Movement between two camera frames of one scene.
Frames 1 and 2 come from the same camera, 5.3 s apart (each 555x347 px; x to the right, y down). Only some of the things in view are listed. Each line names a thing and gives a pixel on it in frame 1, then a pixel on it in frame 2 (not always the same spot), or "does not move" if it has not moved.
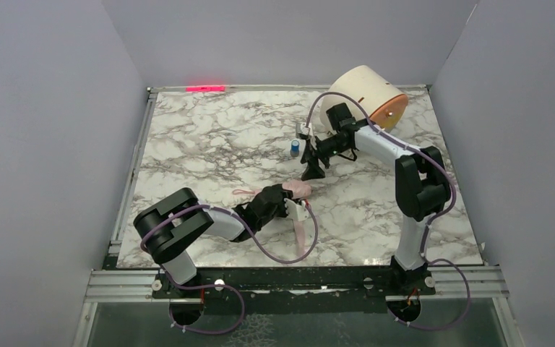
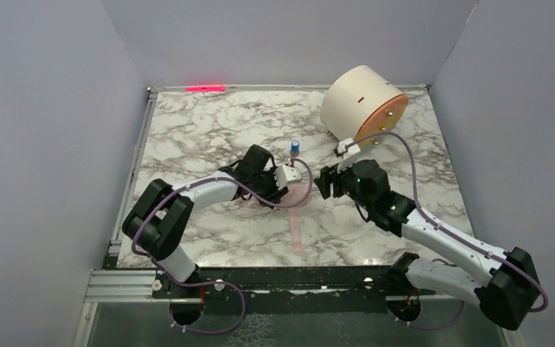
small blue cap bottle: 295,150 does not move
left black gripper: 282,201 to 272,190
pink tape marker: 204,89 does not move
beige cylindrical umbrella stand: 386,103 does not move
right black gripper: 310,152 to 334,178
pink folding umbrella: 300,190 does not move
